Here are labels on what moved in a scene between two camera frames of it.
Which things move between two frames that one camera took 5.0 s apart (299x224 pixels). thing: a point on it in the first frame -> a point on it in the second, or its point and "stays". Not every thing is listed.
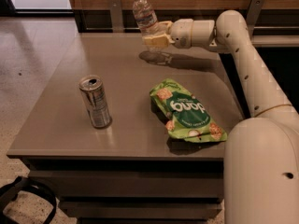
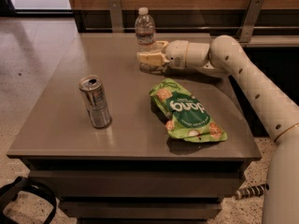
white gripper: [181, 32] -> [176, 53]
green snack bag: [185, 116] stays
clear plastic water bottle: [146, 19] -> [145, 36]
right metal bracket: [253, 12] stays
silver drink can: [95, 102] stays
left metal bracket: [117, 17] stays
